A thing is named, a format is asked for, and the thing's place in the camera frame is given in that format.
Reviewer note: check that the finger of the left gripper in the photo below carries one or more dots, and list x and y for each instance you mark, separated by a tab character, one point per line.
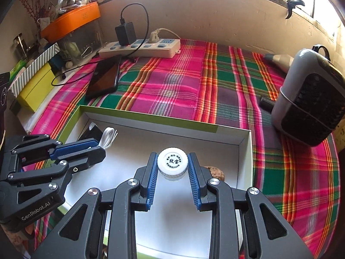
78	148
80	161

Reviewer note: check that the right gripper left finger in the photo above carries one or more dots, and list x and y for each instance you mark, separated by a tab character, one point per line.
80	233

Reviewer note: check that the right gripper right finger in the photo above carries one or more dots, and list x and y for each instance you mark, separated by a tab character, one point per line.
243	221

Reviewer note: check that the black rectangular device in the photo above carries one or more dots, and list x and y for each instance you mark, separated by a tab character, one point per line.
92	132

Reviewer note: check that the white bottle cap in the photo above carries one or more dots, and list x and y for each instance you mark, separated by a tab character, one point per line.
172	163

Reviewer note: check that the brown walnut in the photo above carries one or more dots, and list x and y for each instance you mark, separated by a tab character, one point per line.
216	173

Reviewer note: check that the green white cardboard box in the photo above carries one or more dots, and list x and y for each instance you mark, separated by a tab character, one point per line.
173	227

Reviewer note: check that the yellow box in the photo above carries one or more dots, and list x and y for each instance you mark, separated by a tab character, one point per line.
36	90

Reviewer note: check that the striped white box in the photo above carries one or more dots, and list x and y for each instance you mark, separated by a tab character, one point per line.
23	78

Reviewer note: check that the black smartphone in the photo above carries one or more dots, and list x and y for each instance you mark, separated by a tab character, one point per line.
105	78

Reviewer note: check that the clear plastic container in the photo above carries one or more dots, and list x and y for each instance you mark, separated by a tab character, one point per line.
81	43

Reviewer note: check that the orange box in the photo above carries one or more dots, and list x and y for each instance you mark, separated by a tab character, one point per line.
70	21

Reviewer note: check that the black charger adapter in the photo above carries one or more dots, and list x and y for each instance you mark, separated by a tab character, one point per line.
126	33

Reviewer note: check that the grey black small heater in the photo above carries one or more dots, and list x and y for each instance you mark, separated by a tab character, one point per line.
310	103

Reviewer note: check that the red branch decoration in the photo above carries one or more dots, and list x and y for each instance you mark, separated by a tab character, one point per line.
37	2

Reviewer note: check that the white plug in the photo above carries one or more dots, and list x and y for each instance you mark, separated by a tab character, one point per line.
154	36

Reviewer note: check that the white power strip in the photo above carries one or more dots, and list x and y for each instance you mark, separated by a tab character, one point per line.
164	48

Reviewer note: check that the pink green plaid cloth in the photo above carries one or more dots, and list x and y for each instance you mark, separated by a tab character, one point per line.
222	85

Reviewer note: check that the grey hair dryer nozzle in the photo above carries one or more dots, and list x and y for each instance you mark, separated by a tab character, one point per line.
283	61

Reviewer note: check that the black window latch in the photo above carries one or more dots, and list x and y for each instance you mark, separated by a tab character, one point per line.
292	4

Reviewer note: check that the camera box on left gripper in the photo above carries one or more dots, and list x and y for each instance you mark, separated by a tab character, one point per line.
4	84

